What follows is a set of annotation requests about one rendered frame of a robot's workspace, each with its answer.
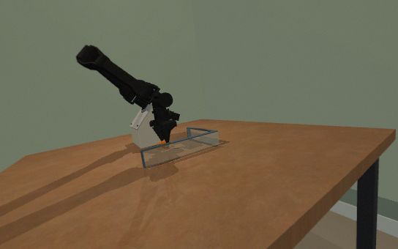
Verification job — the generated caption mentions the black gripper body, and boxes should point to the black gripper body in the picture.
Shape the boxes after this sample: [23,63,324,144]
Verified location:
[149,108,177,129]

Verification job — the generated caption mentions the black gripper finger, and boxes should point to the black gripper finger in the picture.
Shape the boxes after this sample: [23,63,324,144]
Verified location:
[159,127,174,143]
[152,127,164,141]

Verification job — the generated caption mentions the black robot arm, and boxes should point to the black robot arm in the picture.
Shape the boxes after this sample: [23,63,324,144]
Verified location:
[76,45,173,110]

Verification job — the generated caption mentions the clear low corner wall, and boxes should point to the clear low corner wall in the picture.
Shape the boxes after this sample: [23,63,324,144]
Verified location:
[143,128,219,168]

